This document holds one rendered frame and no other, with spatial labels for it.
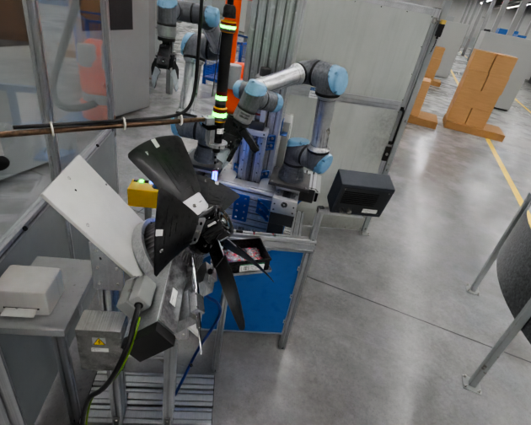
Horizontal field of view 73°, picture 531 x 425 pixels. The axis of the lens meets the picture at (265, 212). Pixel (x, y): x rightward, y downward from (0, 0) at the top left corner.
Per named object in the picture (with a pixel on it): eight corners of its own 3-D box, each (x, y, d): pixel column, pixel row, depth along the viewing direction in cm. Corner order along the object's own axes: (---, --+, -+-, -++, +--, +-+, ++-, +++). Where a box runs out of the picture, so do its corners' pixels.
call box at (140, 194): (127, 208, 164) (126, 188, 159) (133, 197, 173) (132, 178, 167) (163, 212, 166) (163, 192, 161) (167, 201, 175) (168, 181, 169)
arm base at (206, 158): (198, 151, 214) (199, 135, 209) (222, 156, 213) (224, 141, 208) (190, 160, 201) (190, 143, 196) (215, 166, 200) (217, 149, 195)
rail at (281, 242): (136, 238, 177) (135, 224, 173) (137, 234, 180) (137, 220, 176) (313, 254, 190) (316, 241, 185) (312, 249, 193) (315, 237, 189)
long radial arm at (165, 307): (147, 266, 120) (174, 250, 117) (161, 280, 123) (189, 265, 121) (123, 338, 95) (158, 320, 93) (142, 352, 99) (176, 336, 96)
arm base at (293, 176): (279, 169, 211) (282, 153, 206) (304, 174, 210) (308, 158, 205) (276, 180, 198) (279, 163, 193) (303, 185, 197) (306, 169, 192)
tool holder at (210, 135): (207, 151, 113) (210, 121, 108) (196, 142, 117) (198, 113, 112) (231, 147, 118) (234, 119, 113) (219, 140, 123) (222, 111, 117)
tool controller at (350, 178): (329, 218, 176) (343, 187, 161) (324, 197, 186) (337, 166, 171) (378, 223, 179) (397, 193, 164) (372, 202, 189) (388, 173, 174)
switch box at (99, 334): (89, 348, 140) (83, 309, 129) (129, 350, 142) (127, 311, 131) (81, 369, 133) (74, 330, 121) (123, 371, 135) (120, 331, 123)
